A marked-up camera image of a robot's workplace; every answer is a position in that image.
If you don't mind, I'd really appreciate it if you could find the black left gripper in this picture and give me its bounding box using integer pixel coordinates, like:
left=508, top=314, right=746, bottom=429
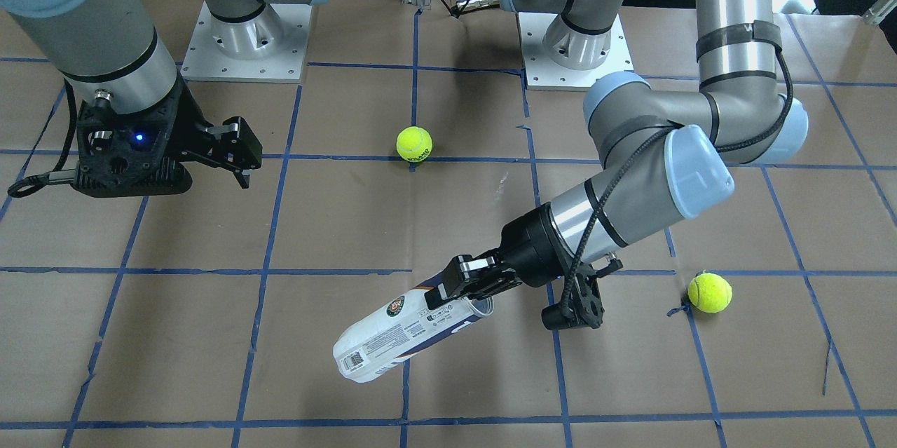
left=424, top=204, right=624, bottom=330

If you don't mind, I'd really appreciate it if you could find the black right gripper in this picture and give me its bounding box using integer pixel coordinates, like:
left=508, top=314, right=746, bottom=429
left=71, top=76, right=263, bottom=198

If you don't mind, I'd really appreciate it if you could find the centre tennis ball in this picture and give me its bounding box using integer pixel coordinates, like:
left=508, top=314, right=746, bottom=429
left=395, top=126, right=433, bottom=163

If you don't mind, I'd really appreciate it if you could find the white tennis ball can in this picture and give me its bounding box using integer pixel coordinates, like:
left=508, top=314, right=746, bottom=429
left=333, top=276, right=494, bottom=382

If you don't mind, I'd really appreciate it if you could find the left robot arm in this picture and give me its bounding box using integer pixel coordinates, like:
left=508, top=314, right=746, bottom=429
left=424, top=0, right=809, bottom=330

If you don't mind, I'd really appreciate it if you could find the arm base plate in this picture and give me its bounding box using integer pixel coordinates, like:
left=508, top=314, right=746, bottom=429
left=518, top=13, right=634, bottom=91
left=182, top=4, right=315, bottom=83

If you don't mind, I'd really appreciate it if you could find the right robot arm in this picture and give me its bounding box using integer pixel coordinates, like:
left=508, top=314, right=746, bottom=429
left=2, top=0, right=328, bottom=198

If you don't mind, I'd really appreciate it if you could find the front tennis ball on tape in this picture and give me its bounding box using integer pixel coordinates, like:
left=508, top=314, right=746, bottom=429
left=687, top=271, right=732, bottom=313

